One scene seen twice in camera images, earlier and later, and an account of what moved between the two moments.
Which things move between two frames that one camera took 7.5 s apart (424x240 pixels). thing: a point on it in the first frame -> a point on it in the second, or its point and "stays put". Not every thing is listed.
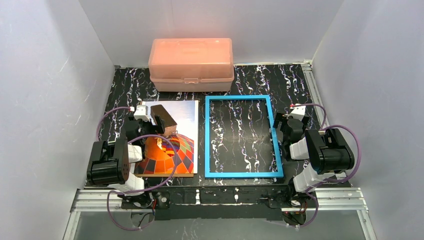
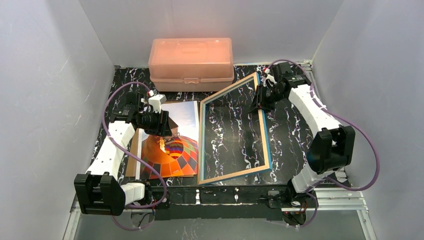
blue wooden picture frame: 209,174 -> 201,174
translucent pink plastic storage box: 191,64 stays put
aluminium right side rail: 307,67 stays put
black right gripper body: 286,122 -> 262,97
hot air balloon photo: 158,155 stays put
